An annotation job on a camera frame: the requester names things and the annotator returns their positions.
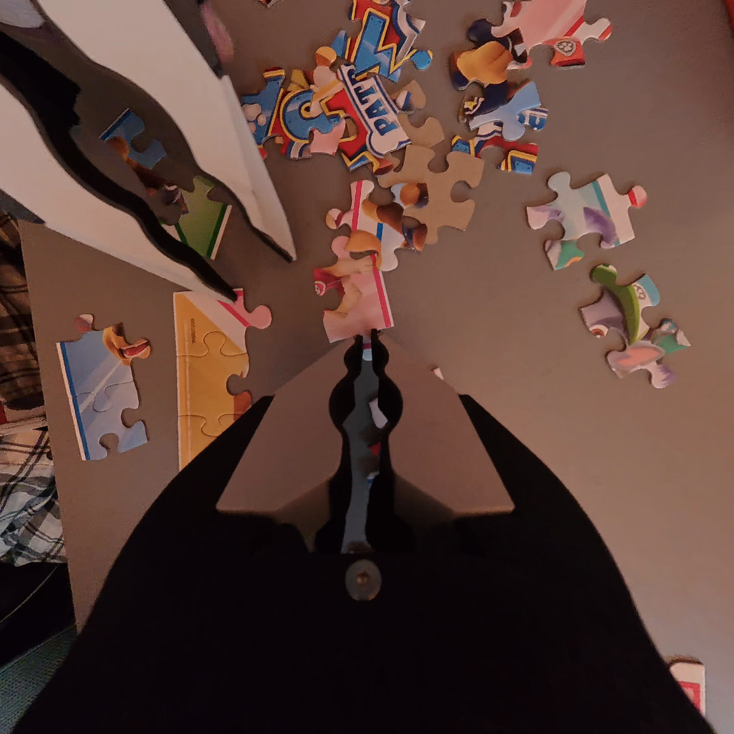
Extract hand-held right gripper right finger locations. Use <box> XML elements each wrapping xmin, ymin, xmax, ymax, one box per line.
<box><xmin>367</xmin><ymin>333</ymin><xmax>515</xmax><ymax>554</ymax></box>

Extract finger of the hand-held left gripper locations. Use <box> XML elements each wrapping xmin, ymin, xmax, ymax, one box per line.
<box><xmin>0</xmin><ymin>31</ymin><xmax>239</xmax><ymax>303</ymax></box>
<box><xmin>34</xmin><ymin>0</ymin><xmax>297</xmax><ymax>263</ymax></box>

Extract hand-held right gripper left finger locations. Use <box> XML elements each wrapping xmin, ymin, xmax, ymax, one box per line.
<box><xmin>217</xmin><ymin>334</ymin><xmax>365</xmax><ymax>554</ymax></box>

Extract yellow puzzle piece pale knob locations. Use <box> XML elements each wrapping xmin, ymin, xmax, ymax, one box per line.
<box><xmin>178</xmin><ymin>410</ymin><xmax>236</xmax><ymax>471</ymax></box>

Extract yellow puzzle piece brown spot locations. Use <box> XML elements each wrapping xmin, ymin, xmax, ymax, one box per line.
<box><xmin>177</xmin><ymin>338</ymin><xmax>253</xmax><ymax>439</ymax></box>

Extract pink dog puzzle section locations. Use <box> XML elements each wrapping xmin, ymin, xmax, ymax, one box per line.
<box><xmin>313</xmin><ymin>232</ymin><xmax>395</xmax><ymax>345</ymax></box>

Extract pile of puzzle pieces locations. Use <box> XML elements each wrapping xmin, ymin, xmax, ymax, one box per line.
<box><xmin>241</xmin><ymin>0</ymin><xmax>611</xmax><ymax>273</ymax></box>

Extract grey desk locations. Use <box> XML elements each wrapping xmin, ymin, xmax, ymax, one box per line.
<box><xmin>17</xmin><ymin>0</ymin><xmax>734</xmax><ymax>734</ymax></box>

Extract blue puzzle piece with dog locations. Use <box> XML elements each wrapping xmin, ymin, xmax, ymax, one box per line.
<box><xmin>100</xmin><ymin>109</ymin><xmax>190</xmax><ymax>210</ymax></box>

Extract green white puzzle piece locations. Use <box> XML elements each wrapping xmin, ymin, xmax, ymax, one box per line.
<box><xmin>161</xmin><ymin>175</ymin><xmax>233</xmax><ymax>260</ymax></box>

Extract plaid clothing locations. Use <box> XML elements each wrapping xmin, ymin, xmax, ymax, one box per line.
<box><xmin>0</xmin><ymin>212</ymin><xmax>67</xmax><ymax>565</ymax></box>

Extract blue sky puzzle section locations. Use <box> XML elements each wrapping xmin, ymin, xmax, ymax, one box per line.
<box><xmin>56</xmin><ymin>314</ymin><xmax>151</xmax><ymax>461</ymax></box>

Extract green purple joined puzzle pieces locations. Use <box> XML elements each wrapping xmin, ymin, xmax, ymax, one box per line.
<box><xmin>579</xmin><ymin>264</ymin><xmax>692</xmax><ymax>390</ymax></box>

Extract tan face-down puzzle piece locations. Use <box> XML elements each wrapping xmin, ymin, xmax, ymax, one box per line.
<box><xmin>375</xmin><ymin>143</ymin><xmax>485</xmax><ymax>245</ymax></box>

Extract white purple teal puzzle piece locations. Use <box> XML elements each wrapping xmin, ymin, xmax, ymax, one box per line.
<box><xmin>526</xmin><ymin>172</ymin><xmax>648</xmax><ymax>271</ymax></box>

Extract grey fabric seat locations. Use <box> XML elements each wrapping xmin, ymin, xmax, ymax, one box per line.
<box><xmin>0</xmin><ymin>625</ymin><xmax>78</xmax><ymax>689</ymax></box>

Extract pink striped puzzle piece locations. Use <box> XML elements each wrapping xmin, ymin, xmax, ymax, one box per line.
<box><xmin>667</xmin><ymin>656</ymin><xmax>707</xmax><ymax>718</ymax></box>

